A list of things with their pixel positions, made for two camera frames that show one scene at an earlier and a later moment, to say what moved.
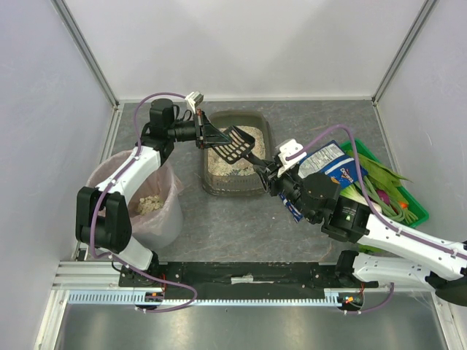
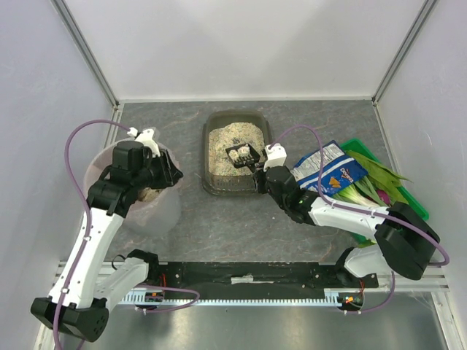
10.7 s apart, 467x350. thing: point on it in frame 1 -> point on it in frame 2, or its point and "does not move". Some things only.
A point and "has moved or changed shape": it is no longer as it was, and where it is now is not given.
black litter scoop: x=239 y=147 has moved or changed shape
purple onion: x=384 y=196 does not move
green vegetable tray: x=420 y=211 does not move
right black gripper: x=270 y=177 does not move
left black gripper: x=198 y=131 -> x=168 y=169
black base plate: x=247 y=278 does not move
